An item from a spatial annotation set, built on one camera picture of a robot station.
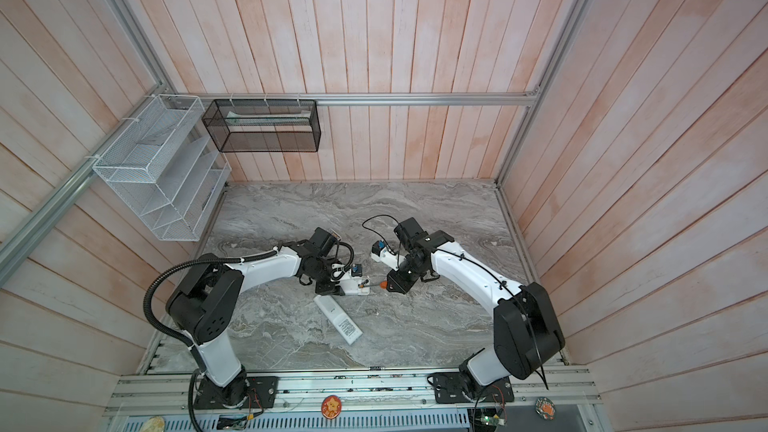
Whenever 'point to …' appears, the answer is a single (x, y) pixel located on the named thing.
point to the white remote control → (356, 286)
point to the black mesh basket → (264, 125)
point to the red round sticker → (331, 407)
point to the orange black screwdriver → (383, 285)
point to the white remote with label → (340, 319)
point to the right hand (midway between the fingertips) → (393, 282)
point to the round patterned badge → (545, 408)
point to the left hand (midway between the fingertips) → (340, 285)
